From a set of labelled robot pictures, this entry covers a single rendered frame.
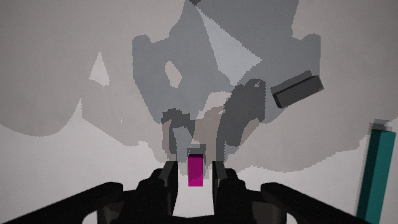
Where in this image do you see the magenta rod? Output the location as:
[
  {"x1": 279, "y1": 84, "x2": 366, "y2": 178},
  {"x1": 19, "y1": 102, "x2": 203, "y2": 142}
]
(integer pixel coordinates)
[{"x1": 188, "y1": 154, "x2": 203, "y2": 186}]

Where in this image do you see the dark grey rectangular block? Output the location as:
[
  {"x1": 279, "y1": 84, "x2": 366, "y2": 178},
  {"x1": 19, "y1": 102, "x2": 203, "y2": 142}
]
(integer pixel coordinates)
[{"x1": 272, "y1": 75, "x2": 324, "y2": 109}]

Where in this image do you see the turquoise rod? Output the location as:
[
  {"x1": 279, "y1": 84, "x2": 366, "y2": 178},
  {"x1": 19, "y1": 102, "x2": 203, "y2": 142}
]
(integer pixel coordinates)
[{"x1": 356, "y1": 129, "x2": 396, "y2": 224}]

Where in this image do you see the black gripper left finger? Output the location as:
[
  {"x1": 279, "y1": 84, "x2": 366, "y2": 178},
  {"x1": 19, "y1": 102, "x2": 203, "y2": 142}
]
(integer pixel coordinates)
[{"x1": 2, "y1": 161, "x2": 178, "y2": 224}]

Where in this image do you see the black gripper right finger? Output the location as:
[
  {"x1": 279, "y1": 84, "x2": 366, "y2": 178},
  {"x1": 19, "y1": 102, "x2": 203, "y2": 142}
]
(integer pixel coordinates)
[{"x1": 212, "y1": 161, "x2": 372, "y2": 224}]

